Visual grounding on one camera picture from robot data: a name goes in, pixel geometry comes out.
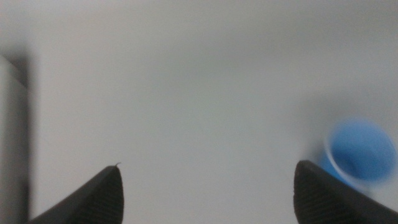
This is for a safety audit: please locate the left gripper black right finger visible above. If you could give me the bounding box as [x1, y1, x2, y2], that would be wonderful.
[293, 160, 398, 224]

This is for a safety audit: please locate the blue plastic cup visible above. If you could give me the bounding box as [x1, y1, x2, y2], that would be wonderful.
[317, 117, 398, 191]

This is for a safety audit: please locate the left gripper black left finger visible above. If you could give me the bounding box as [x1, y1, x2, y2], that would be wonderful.
[27, 165, 125, 224]

